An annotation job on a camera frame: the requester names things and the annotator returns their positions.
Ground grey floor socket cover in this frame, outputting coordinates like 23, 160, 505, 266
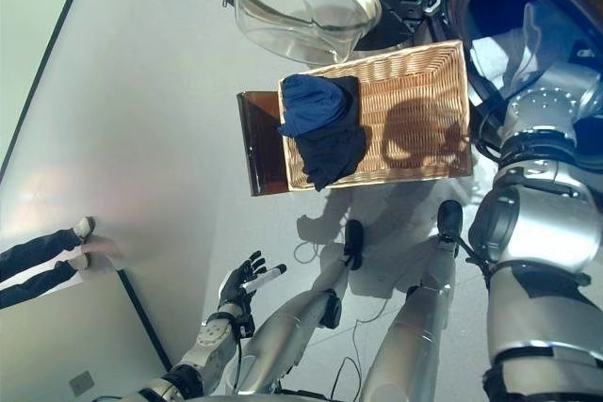
69, 370, 94, 397

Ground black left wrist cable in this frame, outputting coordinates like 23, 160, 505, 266
234, 326, 245, 389

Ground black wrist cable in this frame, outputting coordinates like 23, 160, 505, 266
456, 232, 496, 281
234, 326, 245, 389

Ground brown stool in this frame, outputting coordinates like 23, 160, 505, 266
236, 89, 289, 197

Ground thin floor cable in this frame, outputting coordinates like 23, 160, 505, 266
294, 239, 392, 402

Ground silver robot leg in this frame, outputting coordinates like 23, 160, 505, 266
362, 200, 465, 402
230, 218, 367, 396

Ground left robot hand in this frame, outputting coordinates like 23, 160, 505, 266
219, 250, 287, 323

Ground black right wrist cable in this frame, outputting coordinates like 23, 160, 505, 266
456, 232, 496, 281

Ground white garment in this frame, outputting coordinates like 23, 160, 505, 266
470, 1, 566, 102

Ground black garment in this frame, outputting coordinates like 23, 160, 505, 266
296, 75, 368, 192

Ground blue garment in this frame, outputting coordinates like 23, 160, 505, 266
276, 74, 359, 139

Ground person in dark trousers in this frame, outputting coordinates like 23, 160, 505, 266
0, 216, 98, 312

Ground dark grey washing machine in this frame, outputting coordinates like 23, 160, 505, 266
418, 0, 603, 172

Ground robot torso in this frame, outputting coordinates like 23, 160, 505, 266
206, 387, 331, 402

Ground round glass washer door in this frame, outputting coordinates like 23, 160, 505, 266
195, 0, 444, 64

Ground silver right robot leg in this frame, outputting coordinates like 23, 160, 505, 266
362, 200, 465, 402

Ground rectangular wicker basket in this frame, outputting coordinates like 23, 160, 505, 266
279, 39, 474, 192

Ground silver left robot leg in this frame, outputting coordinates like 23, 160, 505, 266
230, 218, 367, 396

